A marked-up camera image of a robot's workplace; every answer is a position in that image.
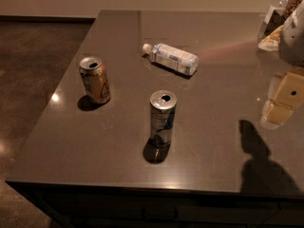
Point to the light crumpled snack bag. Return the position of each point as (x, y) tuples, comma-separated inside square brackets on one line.
[(272, 41)]

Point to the upright clear plastic bottle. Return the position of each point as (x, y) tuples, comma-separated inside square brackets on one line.
[(274, 16)]

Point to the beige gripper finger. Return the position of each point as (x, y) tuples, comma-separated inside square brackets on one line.
[(285, 96)]

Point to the orange soda can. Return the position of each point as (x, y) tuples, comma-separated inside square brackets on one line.
[(93, 74)]

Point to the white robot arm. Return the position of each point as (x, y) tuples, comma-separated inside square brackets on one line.
[(291, 47)]

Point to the clear plastic water bottle lying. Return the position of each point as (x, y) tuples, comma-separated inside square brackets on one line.
[(173, 58)]

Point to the silver blue energy drink can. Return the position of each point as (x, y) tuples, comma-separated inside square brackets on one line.
[(162, 115)]

